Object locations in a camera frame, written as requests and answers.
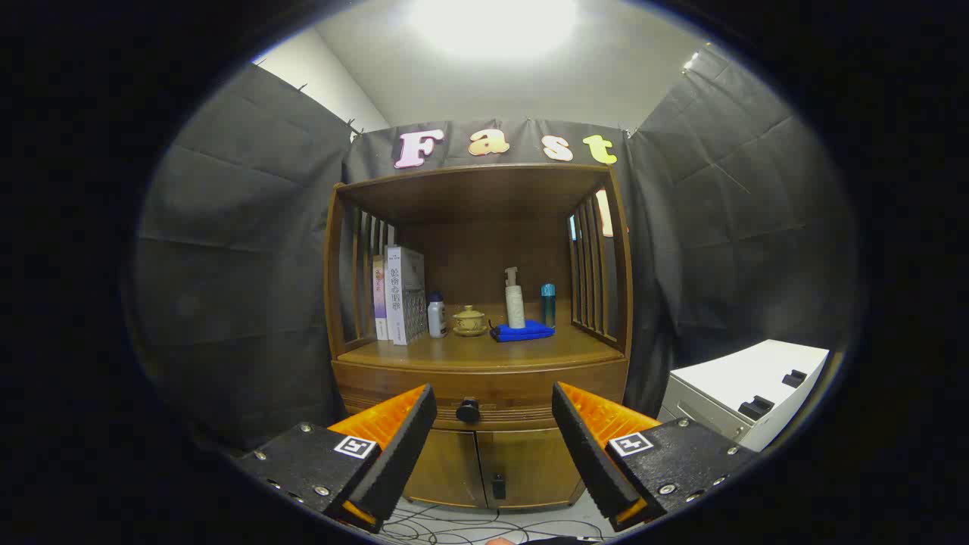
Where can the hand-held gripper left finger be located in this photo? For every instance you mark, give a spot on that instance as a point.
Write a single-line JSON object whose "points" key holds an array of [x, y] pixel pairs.
{"points": [[397, 454]]}

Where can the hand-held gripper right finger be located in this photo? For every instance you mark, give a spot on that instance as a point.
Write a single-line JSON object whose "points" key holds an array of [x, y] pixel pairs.
{"points": [[590, 454]]}

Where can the black round drawer knob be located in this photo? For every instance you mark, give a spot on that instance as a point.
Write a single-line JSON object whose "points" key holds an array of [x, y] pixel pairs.
{"points": [[468, 410]]}

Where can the brown wooden drawer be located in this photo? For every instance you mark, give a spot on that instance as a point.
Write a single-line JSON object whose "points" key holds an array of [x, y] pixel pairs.
{"points": [[515, 386]]}

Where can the wooden cabinet door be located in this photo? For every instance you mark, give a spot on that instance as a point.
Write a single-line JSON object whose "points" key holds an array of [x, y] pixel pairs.
{"points": [[537, 465], [454, 469]]}

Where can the wooden countertop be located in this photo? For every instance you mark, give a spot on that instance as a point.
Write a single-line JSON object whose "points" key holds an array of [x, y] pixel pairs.
{"points": [[484, 350]]}

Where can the white plastic drawer unit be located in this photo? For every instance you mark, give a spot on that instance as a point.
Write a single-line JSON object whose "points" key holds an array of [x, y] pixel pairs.
{"points": [[742, 371]]}

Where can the brown wooden cabinet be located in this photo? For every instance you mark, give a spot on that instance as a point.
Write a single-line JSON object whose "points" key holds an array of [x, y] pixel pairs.
{"points": [[484, 197]]}

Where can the blue folded cloth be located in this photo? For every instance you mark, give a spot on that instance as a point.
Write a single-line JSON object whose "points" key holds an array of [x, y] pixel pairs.
{"points": [[522, 334]]}

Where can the white bottle with blue cap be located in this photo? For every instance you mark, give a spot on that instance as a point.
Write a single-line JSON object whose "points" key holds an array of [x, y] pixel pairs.
{"points": [[437, 318]]}

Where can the yellow lidded teacup with saucer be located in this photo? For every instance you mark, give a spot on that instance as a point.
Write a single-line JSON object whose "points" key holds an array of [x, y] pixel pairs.
{"points": [[469, 322]]}

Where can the thin pink book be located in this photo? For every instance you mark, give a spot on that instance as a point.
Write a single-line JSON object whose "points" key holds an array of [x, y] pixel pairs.
{"points": [[379, 303]]}

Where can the clear blue bottle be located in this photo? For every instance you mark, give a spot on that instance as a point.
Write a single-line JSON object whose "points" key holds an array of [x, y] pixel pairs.
{"points": [[548, 306]]}

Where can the thick white book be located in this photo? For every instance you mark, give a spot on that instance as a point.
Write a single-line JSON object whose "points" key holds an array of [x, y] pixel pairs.
{"points": [[405, 295]]}

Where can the white pump bottle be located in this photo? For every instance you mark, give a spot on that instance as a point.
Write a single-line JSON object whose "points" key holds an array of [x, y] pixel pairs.
{"points": [[515, 306]]}

